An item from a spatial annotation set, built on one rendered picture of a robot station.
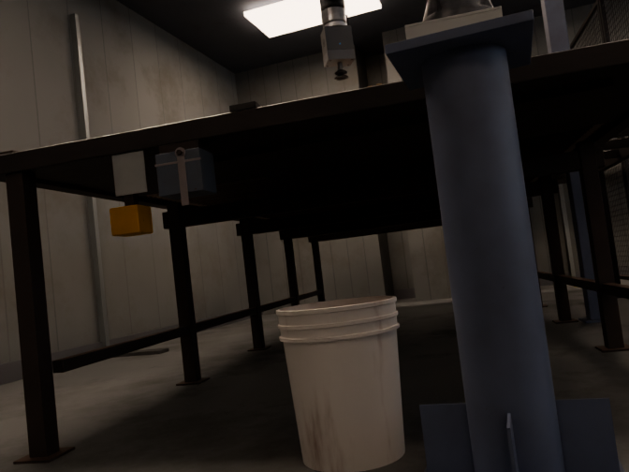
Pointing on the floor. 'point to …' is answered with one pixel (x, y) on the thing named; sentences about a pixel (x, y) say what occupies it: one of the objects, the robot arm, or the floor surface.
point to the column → (493, 266)
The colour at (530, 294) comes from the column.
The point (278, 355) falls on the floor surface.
